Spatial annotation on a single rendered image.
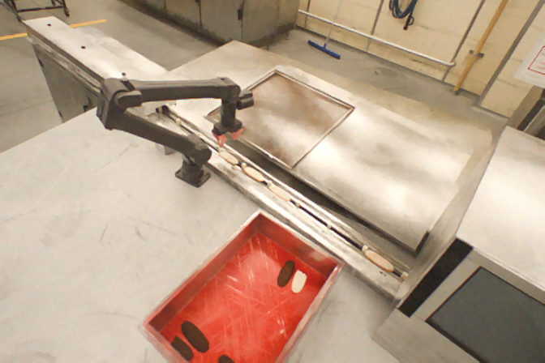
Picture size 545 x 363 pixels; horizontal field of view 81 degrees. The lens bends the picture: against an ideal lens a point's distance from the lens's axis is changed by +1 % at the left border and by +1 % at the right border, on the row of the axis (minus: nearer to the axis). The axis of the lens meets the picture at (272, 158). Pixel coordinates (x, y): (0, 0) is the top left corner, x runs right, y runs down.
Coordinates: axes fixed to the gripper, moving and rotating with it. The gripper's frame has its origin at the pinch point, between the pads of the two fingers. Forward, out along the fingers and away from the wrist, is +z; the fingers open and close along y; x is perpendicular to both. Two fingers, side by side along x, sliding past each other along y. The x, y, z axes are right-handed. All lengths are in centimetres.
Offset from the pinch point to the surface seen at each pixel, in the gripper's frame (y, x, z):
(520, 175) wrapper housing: 7, -87, -37
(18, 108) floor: -17, 238, 93
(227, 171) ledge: -7.1, -7.4, 6.8
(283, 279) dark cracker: -26, -52, 10
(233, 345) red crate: -49, -53, 11
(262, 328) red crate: -41, -56, 11
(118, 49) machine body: 26, 125, 12
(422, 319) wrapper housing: -23, -85, -11
